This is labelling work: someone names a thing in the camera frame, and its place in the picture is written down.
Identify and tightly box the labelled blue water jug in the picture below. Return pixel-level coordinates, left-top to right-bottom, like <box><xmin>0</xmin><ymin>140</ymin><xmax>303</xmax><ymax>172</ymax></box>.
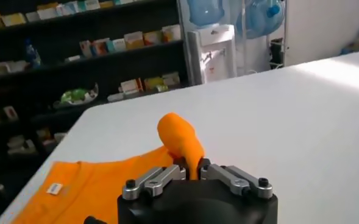
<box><xmin>187</xmin><ymin>0</ymin><xmax>225</xmax><ymax>27</ymax></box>

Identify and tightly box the blue capped water jug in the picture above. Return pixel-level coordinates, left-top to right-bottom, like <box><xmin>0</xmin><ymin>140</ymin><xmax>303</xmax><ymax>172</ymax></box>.
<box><xmin>236</xmin><ymin>0</ymin><xmax>285</xmax><ymax>40</ymax></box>

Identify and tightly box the orange white medicine box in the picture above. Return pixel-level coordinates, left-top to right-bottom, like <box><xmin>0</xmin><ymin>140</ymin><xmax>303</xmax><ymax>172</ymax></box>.
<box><xmin>162</xmin><ymin>24</ymin><xmax>182</xmax><ymax>43</ymax></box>
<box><xmin>124</xmin><ymin>31</ymin><xmax>145</xmax><ymax>51</ymax></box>

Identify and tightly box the white grey medicine box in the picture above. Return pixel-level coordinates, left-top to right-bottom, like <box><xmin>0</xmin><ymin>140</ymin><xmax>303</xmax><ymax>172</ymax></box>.
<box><xmin>112</xmin><ymin>38</ymin><xmax>127</xmax><ymax>52</ymax></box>

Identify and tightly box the white green medicine box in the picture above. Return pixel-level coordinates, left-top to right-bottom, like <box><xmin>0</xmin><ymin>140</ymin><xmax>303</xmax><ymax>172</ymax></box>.
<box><xmin>84</xmin><ymin>0</ymin><xmax>101</xmax><ymax>10</ymax></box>
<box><xmin>162</xmin><ymin>72</ymin><xmax>181</xmax><ymax>87</ymax></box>

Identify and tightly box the yellow white medicine box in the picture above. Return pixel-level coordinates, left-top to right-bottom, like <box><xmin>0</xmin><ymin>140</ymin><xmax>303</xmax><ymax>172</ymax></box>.
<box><xmin>1</xmin><ymin>12</ymin><xmax>26</xmax><ymax>27</ymax></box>

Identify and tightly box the pink white medicine box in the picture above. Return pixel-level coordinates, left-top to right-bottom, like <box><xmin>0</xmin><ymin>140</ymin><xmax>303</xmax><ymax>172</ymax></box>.
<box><xmin>79</xmin><ymin>39</ymin><xmax>93</xmax><ymax>58</ymax></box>

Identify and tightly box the red white flat box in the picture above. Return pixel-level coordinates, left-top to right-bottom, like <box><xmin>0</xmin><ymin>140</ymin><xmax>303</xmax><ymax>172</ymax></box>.
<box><xmin>119</xmin><ymin>78</ymin><xmax>143</xmax><ymax>94</ymax></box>

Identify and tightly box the red white medicine box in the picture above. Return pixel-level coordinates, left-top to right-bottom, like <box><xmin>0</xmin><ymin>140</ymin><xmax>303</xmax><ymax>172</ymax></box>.
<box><xmin>92</xmin><ymin>38</ymin><xmax>110</xmax><ymax>57</ymax></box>

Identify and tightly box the blue white medicine box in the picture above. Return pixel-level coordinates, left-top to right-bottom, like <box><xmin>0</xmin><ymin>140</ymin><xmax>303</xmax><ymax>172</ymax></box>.
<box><xmin>57</xmin><ymin>1</ymin><xmax>80</xmax><ymax>16</ymax></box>

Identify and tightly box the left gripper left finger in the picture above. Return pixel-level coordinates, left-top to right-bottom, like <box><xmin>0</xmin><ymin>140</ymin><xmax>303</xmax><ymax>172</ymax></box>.
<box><xmin>121</xmin><ymin>163</ymin><xmax>188</xmax><ymax>201</ymax></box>

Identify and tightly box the black shelf unit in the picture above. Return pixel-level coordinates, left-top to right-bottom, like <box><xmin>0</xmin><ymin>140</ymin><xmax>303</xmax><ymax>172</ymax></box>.
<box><xmin>0</xmin><ymin>0</ymin><xmax>193</xmax><ymax>224</ymax></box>

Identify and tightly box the white water dispenser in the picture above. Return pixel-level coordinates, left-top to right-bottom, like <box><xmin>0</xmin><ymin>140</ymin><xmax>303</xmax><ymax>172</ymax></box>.
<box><xmin>187</xmin><ymin>24</ymin><xmax>238</xmax><ymax>85</ymax></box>

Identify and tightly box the bowl with green packets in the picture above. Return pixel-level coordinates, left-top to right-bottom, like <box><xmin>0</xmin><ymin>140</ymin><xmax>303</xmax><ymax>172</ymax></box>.
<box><xmin>52</xmin><ymin>82</ymin><xmax>99</xmax><ymax>109</ymax></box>

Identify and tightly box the white metal jug rack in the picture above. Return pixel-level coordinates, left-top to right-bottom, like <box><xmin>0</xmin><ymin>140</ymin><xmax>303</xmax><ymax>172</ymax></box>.
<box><xmin>235</xmin><ymin>0</ymin><xmax>289</xmax><ymax>75</ymax></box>

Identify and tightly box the small white flat box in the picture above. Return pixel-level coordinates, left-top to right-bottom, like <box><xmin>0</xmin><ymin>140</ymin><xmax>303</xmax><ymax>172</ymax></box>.
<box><xmin>107</xmin><ymin>92</ymin><xmax>125</xmax><ymax>103</ymax></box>

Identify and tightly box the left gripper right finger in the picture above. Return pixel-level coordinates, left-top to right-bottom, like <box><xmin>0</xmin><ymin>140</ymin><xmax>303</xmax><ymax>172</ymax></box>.
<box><xmin>198</xmin><ymin>158</ymin><xmax>274</xmax><ymax>200</ymax></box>

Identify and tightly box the orange t-shirt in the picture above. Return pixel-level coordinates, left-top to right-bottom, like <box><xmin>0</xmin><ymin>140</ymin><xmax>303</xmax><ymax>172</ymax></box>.
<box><xmin>11</xmin><ymin>112</ymin><xmax>205</xmax><ymax>224</ymax></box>

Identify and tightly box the blue plastic bottle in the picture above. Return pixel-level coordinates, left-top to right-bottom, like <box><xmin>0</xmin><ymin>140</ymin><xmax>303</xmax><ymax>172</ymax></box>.
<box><xmin>23</xmin><ymin>38</ymin><xmax>42</xmax><ymax>68</ymax></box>

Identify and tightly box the cream red medicine box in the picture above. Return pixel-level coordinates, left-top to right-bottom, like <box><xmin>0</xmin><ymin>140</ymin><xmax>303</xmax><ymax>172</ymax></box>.
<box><xmin>143</xmin><ymin>30</ymin><xmax>163</xmax><ymax>46</ymax></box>

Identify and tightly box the yellow green medicine box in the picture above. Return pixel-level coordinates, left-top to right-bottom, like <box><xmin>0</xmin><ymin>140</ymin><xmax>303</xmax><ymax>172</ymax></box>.
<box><xmin>144</xmin><ymin>76</ymin><xmax>165</xmax><ymax>91</ymax></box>

